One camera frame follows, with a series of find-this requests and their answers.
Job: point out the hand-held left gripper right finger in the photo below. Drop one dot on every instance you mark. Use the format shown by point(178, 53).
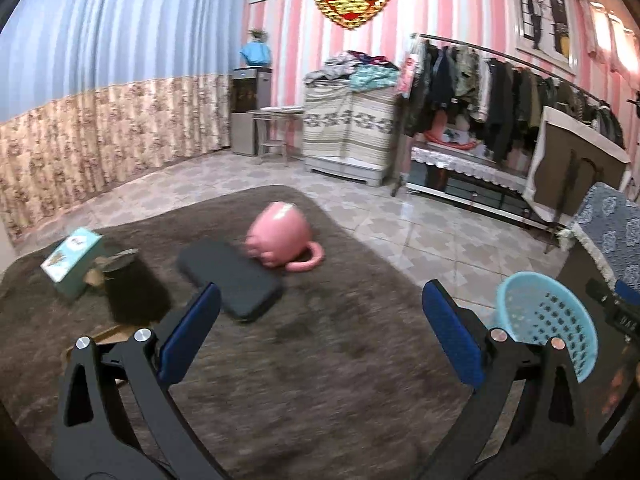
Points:
point(452, 340)

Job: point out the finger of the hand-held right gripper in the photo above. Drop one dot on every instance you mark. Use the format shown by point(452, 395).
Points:
point(617, 315)

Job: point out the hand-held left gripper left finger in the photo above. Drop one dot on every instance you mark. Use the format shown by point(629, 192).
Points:
point(187, 340)

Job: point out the turquoise plastic mesh basket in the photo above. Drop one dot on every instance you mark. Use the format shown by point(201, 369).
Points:
point(550, 305)

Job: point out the black cylindrical can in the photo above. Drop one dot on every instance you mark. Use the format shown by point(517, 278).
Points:
point(135, 290)

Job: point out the black flat case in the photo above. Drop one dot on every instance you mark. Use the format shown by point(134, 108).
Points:
point(230, 280)

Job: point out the tan cardboard sheet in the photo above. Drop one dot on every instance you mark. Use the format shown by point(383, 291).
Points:
point(107, 336)

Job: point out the blue patterned fringed cloth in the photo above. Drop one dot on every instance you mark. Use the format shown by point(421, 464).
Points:
point(610, 225)

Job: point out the brown fuzzy carpet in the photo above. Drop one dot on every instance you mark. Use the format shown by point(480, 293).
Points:
point(320, 385)

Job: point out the pink pig mug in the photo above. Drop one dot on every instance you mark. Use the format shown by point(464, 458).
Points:
point(280, 235)

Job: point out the teal tissue box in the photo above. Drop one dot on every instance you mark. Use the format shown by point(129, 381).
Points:
point(72, 260)

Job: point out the low glass cabinet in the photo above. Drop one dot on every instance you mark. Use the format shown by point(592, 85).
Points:
point(465, 190)

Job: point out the white framed board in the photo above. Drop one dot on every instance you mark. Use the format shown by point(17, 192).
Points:
point(555, 175)

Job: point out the metal clothes rack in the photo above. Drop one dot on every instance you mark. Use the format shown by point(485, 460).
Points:
point(400, 180)

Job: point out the white lace cloth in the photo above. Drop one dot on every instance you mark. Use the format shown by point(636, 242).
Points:
point(465, 162)

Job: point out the white printed box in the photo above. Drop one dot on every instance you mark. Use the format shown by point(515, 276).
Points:
point(462, 137)

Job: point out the black coat stand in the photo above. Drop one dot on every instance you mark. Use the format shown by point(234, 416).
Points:
point(636, 100)

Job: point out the grey water dispenser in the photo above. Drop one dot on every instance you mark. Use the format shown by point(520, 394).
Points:
point(245, 110)

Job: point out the cream patterned cover cloth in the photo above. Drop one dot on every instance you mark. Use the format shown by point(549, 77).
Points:
point(350, 125)

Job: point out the small metal side table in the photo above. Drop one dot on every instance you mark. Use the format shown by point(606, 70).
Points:
point(275, 112)

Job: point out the row of hanging clothes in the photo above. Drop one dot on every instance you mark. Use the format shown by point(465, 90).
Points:
point(500, 95)

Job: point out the pink hanging bag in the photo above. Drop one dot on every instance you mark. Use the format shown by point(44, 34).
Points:
point(409, 75)

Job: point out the blue and floral curtain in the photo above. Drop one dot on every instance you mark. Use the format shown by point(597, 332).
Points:
point(100, 85)

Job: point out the pile of folded clothes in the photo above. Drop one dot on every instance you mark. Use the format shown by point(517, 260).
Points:
point(360, 72)

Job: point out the blue wrapped potted plant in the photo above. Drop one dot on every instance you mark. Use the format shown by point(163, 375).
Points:
point(256, 52)

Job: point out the wall poster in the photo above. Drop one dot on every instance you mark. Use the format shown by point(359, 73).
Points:
point(545, 15)

